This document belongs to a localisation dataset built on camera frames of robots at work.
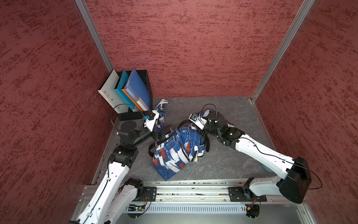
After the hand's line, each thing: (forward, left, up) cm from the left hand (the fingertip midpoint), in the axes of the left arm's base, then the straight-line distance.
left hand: (163, 123), depth 69 cm
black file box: (+45, +20, -4) cm, 49 cm away
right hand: (+5, -18, -8) cm, 20 cm away
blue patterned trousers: (-5, -10, -15) cm, 19 cm away
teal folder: (+26, +31, -1) cm, 41 cm away
